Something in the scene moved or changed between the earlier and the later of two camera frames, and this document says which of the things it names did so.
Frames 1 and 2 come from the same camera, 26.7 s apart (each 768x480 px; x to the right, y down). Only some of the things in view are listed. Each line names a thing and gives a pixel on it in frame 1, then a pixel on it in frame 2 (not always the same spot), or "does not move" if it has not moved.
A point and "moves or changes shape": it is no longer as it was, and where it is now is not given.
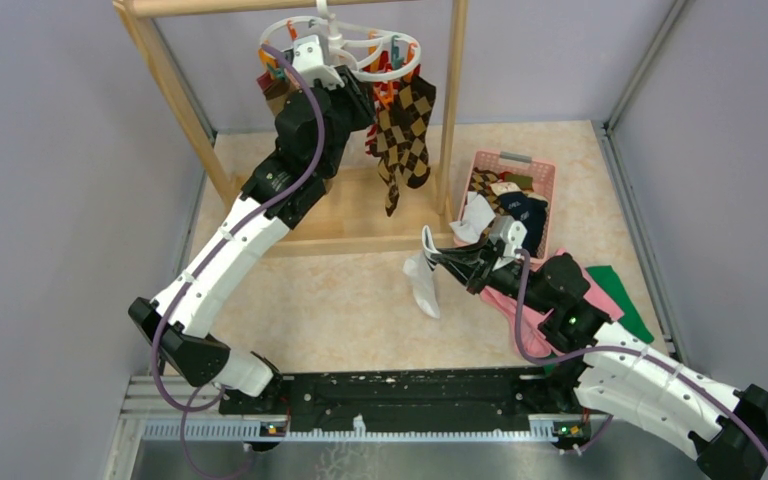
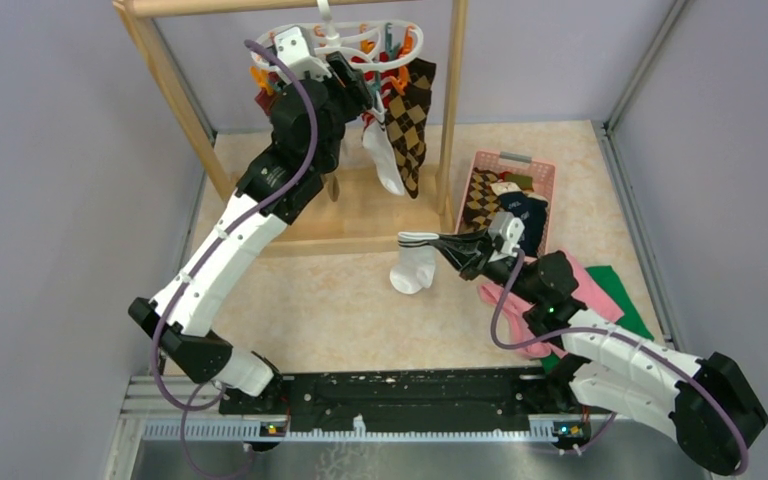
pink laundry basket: [543, 176] does not move
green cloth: [614, 287] does not move
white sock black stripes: [419, 268] -> [377, 140]
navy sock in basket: [529, 211] does not move
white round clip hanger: [324, 16] moves or changes shape
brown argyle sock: [403, 128] moves or changes shape
